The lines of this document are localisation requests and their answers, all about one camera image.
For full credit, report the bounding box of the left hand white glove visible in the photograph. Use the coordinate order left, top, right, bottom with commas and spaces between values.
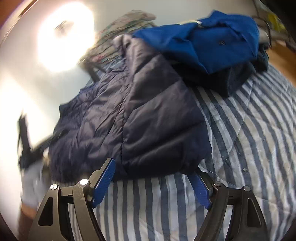
21, 161, 52, 209

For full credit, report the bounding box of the yellow box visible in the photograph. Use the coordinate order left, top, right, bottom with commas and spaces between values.
267, 11, 287, 33

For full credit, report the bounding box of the striped blue white quilt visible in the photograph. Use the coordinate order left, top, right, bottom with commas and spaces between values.
94, 66, 295, 240

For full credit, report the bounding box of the left forearm brown sleeve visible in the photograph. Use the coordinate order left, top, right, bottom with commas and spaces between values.
18, 202, 37, 241

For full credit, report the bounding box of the ring light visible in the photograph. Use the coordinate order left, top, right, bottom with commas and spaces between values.
37, 1, 95, 73

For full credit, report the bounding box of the navy quilted down jacket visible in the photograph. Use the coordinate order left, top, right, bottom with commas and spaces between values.
49, 35, 212, 183

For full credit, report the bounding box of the black tripod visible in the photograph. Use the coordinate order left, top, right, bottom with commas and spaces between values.
83, 60, 106, 83

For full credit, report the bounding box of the folded floral quilt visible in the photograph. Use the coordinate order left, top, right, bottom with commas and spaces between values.
81, 10, 157, 66

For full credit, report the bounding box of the blue garment on pile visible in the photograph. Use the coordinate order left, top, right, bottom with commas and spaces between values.
133, 11, 259, 74

